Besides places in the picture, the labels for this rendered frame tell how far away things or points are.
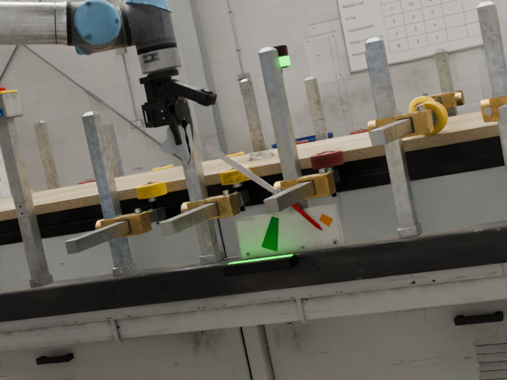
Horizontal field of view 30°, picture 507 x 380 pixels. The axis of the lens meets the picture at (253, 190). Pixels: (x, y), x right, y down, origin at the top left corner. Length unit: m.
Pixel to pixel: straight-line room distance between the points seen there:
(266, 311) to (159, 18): 0.75
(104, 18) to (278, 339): 1.06
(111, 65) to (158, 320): 8.29
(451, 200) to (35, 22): 1.05
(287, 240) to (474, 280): 0.43
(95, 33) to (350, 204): 0.82
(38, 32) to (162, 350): 1.13
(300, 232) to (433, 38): 7.19
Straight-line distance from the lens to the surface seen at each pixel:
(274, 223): 2.22
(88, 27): 1.94
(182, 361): 2.72
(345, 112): 9.58
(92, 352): 2.86
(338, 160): 2.30
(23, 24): 1.95
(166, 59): 2.08
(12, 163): 2.55
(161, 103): 2.09
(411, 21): 9.35
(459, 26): 9.26
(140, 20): 2.09
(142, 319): 2.47
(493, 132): 2.28
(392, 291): 2.20
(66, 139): 11.02
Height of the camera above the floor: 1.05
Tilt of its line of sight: 5 degrees down
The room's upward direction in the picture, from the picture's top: 12 degrees counter-clockwise
